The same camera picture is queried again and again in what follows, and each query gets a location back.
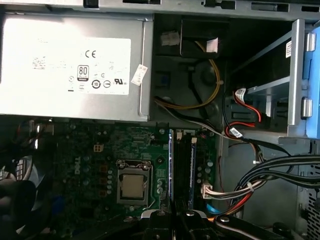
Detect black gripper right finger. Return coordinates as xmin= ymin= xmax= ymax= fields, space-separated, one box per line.
xmin=175 ymin=199 xmax=285 ymax=240

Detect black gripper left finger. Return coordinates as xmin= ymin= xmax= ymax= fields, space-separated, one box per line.
xmin=84 ymin=191 xmax=176 ymax=240

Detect green RAM stick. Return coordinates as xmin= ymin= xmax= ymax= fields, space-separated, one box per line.
xmin=168 ymin=129 xmax=174 ymax=201

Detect CPU socket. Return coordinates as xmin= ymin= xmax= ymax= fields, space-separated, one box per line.
xmin=115 ymin=159 xmax=154 ymax=208

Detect silver CPU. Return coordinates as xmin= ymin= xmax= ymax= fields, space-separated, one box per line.
xmin=119 ymin=173 xmax=149 ymax=199

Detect metal socket cover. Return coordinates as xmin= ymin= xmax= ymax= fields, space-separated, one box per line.
xmin=116 ymin=159 xmax=152 ymax=206

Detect green motherboard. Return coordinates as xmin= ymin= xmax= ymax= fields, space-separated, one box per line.
xmin=14 ymin=119 xmax=219 ymax=226

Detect black case fan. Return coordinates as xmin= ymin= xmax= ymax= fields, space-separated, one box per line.
xmin=0 ymin=147 xmax=55 ymax=236

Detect grey power supply unit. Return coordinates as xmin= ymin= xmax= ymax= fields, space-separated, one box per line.
xmin=0 ymin=12 xmax=154 ymax=123

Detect grey metal drive cage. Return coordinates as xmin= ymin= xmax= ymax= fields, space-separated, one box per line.
xmin=224 ymin=18 xmax=320 ymax=146

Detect white power plug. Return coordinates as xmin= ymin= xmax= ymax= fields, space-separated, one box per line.
xmin=160 ymin=30 xmax=180 ymax=47

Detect black PC case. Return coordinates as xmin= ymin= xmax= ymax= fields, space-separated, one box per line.
xmin=0 ymin=0 xmax=320 ymax=240

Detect blue flat data cable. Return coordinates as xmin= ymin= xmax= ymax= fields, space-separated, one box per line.
xmin=206 ymin=203 xmax=221 ymax=216

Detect grey wires white plug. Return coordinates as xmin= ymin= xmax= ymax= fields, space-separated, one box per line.
xmin=200 ymin=180 xmax=266 ymax=201

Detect black wire bundle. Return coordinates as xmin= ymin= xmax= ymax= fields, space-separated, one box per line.
xmin=231 ymin=153 xmax=320 ymax=201

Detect red and black wires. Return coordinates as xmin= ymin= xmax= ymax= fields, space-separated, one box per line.
xmin=223 ymin=87 xmax=264 ymax=142

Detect yellow wire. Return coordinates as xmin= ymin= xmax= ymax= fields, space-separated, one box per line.
xmin=153 ymin=41 xmax=221 ymax=111

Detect blue plastic drive bracket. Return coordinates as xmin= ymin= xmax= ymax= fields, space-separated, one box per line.
xmin=302 ymin=24 xmax=320 ymax=140

